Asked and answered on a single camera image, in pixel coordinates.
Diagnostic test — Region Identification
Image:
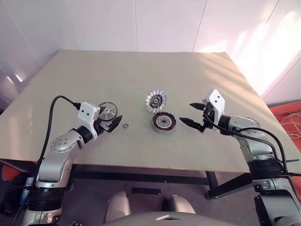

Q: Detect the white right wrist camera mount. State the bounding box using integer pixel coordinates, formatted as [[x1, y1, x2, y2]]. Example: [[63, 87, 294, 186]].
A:
[[202, 89, 226, 123]]

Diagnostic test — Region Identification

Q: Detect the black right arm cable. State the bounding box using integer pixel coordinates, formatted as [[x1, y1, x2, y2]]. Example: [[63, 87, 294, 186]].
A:
[[204, 110, 297, 179]]

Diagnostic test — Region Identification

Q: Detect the orange cloth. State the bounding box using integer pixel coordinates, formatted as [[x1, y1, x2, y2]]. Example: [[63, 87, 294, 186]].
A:
[[1, 164, 23, 181]]

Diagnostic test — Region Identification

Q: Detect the white coiled cord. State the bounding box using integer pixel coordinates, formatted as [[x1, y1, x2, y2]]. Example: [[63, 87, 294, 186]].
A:
[[275, 109, 301, 139]]

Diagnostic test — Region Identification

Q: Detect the silver rotor with magnets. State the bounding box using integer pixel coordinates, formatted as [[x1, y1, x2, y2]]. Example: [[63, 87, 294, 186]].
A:
[[144, 89, 167, 114]]

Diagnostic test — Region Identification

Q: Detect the grey robot torso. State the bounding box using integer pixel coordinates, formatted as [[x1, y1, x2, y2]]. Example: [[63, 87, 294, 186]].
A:
[[103, 210, 205, 226]]

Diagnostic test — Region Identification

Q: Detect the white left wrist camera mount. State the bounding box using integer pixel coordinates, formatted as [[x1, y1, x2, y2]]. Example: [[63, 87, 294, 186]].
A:
[[77, 102, 101, 141]]

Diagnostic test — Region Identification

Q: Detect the copper wound stator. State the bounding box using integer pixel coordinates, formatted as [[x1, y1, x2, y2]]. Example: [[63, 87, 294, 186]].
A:
[[150, 112, 176, 135]]

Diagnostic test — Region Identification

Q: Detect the blue plastic item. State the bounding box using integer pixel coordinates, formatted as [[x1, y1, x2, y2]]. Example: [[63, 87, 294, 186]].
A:
[[22, 178, 34, 203]]

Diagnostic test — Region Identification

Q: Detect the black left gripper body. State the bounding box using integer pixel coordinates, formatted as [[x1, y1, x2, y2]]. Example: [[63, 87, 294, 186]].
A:
[[94, 118, 111, 136]]

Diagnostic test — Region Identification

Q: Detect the black metal table frame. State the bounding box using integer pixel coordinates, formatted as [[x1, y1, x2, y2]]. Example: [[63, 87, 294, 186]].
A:
[[70, 164, 254, 201]]

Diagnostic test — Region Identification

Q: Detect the black floor tape strip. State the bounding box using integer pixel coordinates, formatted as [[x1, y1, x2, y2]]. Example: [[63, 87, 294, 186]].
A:
[[131, 187, 162, 195]]

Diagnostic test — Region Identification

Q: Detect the rounded grey robot foot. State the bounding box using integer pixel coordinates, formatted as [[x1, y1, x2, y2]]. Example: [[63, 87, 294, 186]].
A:
[[163, 194, 196, 215], [104, 190, 131, 223]]

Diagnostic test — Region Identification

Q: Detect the silver disc part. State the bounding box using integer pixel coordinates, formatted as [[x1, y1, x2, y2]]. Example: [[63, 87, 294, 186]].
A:
[[97, 101, 119, 122]]

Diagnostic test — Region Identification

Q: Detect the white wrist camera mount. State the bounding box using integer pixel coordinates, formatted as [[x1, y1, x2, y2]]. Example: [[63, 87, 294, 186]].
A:
[[77, 102, 101, 141], [202, 89, 226, 123]]

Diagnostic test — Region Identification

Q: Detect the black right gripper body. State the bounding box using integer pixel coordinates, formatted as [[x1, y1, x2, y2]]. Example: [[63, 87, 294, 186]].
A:
[[199, 105, 215, 134]]

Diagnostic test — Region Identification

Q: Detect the black bag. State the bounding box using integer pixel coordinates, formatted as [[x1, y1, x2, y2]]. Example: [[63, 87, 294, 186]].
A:
[[0, 174, 31, 219]]

